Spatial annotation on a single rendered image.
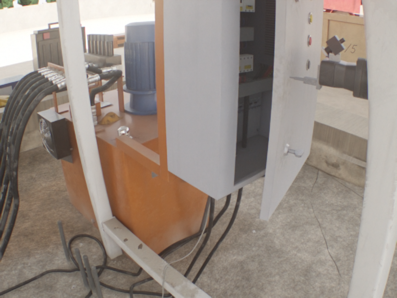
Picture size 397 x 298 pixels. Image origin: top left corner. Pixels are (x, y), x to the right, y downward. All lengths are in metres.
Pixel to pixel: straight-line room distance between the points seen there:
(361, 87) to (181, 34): 0.42
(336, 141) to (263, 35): 1.49
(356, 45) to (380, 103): 3.45
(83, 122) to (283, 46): 0.82
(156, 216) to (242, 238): 0.50
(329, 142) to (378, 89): 1.95
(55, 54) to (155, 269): 2.34
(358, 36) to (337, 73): 3.25
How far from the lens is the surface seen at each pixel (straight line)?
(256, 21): 0.93
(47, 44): 3.06
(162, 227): 1.48
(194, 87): 0.74
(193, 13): 0.72
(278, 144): 0.65
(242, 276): 1.49
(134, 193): 1.28
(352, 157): 2.27
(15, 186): 1.30
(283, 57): 0.60
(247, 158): 0.99
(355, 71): 0.58
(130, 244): 1.30
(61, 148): 1.61
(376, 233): 0.47
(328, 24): 4.05
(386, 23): 0.38
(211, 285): 1.44
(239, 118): 1.04
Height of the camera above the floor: 1.10
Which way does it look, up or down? 25 degrees down
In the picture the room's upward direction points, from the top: straight up
